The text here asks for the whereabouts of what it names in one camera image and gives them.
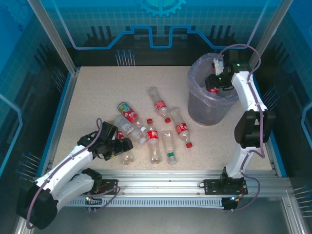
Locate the aluminium frame bar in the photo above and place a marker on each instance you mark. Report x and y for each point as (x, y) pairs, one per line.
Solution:
(292, 217)

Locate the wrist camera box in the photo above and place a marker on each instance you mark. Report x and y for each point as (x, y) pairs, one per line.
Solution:
(107, 130)
(217, 66)

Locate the clear bottle green cap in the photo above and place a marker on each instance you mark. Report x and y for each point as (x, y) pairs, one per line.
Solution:
(169, 143)

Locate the white label bottle white cap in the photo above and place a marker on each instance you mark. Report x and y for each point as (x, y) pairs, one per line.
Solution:
(129, 129)

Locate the green and red label bottle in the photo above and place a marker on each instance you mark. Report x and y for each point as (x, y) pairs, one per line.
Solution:
(128, 112)

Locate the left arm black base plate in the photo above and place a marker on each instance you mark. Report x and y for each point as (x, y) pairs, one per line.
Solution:
(109, 185)

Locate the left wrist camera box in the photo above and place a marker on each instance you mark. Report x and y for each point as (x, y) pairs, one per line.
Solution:
(107, 130)

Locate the grey plastic waste bin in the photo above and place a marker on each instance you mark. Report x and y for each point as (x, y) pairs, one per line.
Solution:
(207, 112)

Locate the aluminium frame post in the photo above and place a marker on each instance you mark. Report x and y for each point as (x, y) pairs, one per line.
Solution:
(54, 36)
(273, 24)

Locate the aluminium mounting rail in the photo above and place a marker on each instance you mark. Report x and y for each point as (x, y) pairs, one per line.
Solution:
(158, 182)

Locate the small red label bottle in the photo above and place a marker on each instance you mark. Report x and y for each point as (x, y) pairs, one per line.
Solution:
(181, 129)
(159, 104)

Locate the black connector block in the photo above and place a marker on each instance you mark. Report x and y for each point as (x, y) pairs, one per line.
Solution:
(231, 203)
(93, 201)

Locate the Coca-Cola bottle red cap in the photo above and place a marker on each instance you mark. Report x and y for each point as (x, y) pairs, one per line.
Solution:
(152, 136)

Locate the red label bottle yellow cap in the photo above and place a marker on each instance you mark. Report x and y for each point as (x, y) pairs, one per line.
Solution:
(127, 159)

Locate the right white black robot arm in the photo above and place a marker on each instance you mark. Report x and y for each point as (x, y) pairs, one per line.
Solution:
(246, 90)

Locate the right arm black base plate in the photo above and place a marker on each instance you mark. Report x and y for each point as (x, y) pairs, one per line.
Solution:
(212, 187)

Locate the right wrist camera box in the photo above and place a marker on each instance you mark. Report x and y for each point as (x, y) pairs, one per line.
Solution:
(217, 66)

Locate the blue aluminium table side rail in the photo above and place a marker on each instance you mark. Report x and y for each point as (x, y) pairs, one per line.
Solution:
(59, 117)

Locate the red label plastic bottle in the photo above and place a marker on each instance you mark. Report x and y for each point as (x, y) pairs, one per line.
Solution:
(213, 91)

